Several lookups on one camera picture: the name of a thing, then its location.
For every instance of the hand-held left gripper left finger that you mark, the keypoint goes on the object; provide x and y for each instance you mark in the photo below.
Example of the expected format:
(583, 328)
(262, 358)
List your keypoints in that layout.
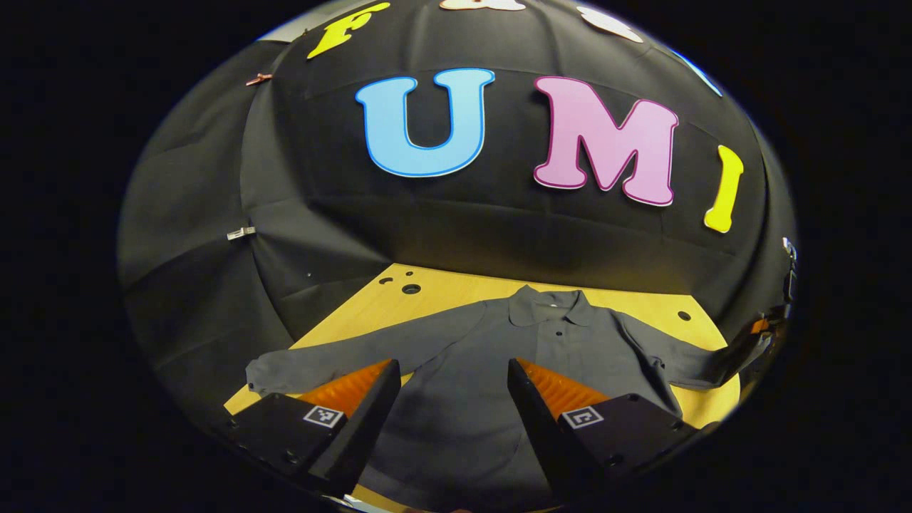
(367, 434)

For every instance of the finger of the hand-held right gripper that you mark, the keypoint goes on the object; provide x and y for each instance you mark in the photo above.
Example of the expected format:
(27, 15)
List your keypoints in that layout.
(761, 326)

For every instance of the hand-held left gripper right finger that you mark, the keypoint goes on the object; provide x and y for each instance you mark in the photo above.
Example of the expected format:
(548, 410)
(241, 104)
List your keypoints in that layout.
(538, 434)

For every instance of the grey long-sleeved shirt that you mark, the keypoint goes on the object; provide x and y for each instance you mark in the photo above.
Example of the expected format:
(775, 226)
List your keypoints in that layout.
(463, 370)

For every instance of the black backdrop cloth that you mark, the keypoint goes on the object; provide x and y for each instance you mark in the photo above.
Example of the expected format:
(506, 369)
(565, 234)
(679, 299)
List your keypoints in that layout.
(499, 228)

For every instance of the silver clip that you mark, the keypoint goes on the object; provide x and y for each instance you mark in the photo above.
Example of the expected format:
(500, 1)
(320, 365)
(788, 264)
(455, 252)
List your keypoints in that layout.
(241, 232)

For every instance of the copper clip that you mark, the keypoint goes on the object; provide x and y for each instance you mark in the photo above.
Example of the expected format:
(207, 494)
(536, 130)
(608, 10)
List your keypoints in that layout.
(258, 78)

